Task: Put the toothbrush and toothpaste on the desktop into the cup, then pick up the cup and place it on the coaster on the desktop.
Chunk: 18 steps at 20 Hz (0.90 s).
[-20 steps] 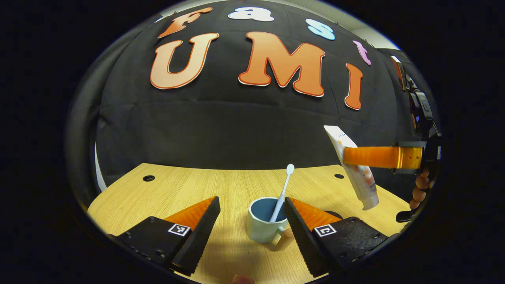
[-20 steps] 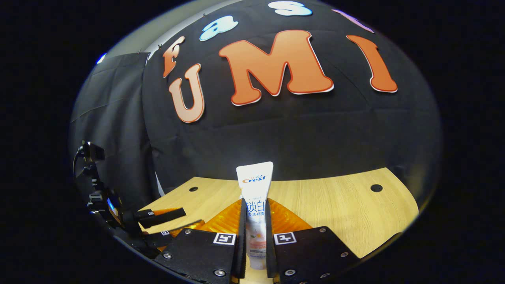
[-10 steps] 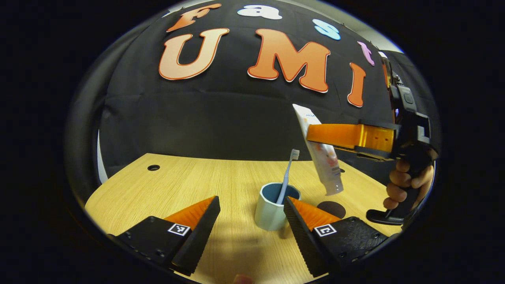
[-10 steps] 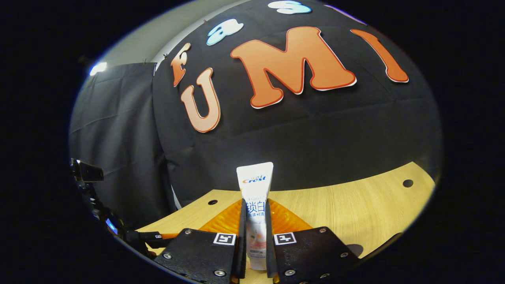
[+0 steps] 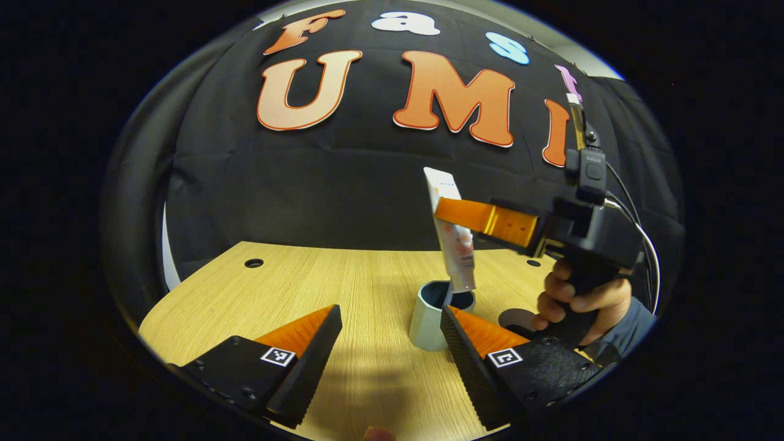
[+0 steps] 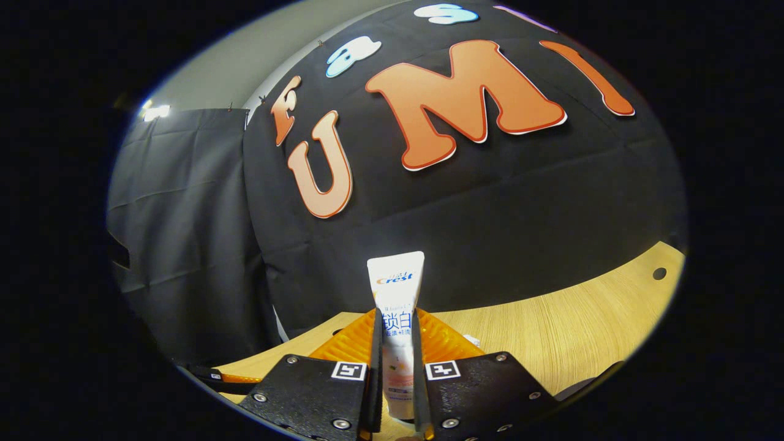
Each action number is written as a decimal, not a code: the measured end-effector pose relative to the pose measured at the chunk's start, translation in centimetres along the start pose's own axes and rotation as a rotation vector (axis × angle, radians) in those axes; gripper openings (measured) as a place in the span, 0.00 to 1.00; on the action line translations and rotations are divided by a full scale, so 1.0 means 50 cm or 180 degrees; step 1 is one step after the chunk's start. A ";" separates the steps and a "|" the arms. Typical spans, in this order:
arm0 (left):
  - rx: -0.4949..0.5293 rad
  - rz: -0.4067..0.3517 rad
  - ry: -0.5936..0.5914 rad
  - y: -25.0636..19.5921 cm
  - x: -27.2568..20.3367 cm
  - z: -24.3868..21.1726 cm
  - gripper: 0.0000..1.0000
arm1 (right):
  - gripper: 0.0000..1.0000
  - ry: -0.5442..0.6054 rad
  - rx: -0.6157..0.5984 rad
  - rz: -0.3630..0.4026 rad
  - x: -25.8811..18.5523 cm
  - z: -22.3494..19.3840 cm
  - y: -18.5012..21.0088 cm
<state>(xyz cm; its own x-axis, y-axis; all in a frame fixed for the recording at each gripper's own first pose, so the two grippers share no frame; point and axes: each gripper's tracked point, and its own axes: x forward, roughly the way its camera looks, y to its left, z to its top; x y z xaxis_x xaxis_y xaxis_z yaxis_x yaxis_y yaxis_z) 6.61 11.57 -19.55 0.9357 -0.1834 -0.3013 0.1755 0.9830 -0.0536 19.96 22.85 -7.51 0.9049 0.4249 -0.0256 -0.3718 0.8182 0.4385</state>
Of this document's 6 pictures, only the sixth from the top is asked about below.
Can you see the ceiling light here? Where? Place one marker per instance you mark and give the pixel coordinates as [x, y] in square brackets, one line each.
[157, 113]

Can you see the black backdrop cloth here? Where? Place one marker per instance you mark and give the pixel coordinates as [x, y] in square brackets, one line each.
[520, 208]

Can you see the wooden desktop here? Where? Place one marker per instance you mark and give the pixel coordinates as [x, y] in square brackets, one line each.
[563, 331]

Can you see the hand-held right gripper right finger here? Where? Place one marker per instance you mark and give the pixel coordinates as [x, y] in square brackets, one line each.
[418, 367]

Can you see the white toothpaste tube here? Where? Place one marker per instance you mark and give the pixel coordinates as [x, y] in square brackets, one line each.
[397, 294]

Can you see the white toothbrush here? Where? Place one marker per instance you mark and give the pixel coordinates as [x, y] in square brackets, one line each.
[471, 339]

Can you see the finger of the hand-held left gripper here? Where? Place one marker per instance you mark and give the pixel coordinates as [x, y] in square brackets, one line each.
[211, 373]

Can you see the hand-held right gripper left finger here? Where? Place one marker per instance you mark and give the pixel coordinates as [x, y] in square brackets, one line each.
[375, 367]

